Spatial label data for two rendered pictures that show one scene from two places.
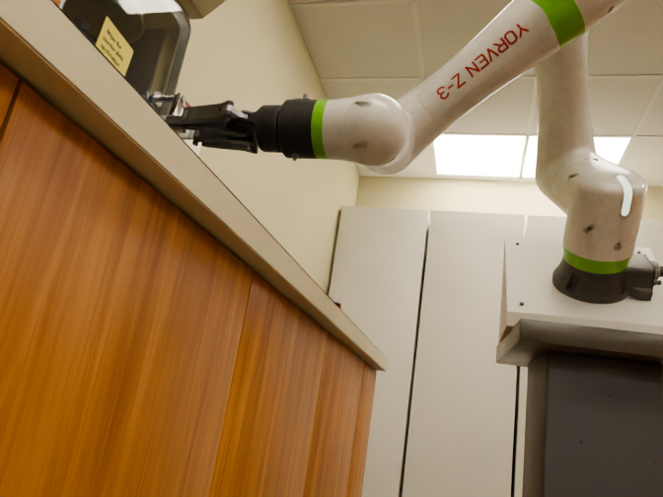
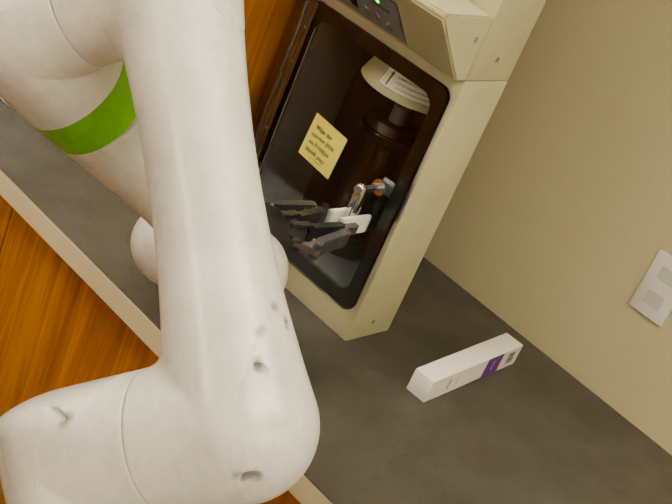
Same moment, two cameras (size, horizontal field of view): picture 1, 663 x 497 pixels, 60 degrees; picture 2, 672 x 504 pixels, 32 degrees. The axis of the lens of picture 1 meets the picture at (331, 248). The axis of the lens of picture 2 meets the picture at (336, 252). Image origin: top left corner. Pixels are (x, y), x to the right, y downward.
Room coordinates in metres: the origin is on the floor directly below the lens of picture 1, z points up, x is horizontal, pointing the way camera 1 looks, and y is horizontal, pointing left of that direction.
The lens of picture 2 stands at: (1.37, -1.23, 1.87)
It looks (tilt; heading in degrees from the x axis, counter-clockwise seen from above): 26 degrees down; 108
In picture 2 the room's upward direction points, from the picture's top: 24 degrees clockwise
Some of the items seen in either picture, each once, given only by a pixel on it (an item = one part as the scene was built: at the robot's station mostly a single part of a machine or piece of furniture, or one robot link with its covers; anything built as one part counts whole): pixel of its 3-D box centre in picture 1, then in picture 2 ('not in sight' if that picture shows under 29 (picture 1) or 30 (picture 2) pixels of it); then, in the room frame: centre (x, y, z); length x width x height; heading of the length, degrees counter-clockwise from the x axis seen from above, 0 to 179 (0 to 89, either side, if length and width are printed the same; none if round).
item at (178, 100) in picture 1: (166, 115); (359, 207); (0.88, 0.31, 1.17); 0.05 x 0.03 x 0.10; 74
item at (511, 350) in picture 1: (589, 353); not in sight; (1.13, -0.54, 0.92); 0.32 x 0.32 x 0.04; 79
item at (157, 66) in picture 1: (117, 65); (332, 156); (0.78, 0.37, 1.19); 0.30 x 0.01 x 0.40; 164
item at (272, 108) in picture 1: (257, 128); (275, 230); (0.83, 0.15, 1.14); 0.09 x 0.08 x 0.07; 74
